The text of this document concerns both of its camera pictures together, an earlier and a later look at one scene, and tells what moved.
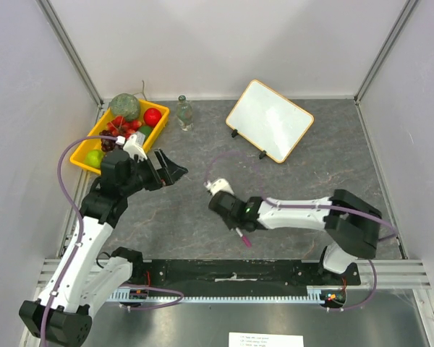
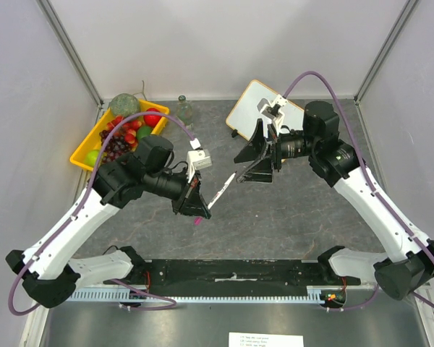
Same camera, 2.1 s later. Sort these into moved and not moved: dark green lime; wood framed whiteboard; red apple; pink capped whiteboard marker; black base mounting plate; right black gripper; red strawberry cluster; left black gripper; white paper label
Moved: left black gripper; right black gripper; pink capped whiteboard marker
Not moved: red strawberry cluster; black base mounting plate; wood framed whiteboard; white paper label; red apple; dark green lime
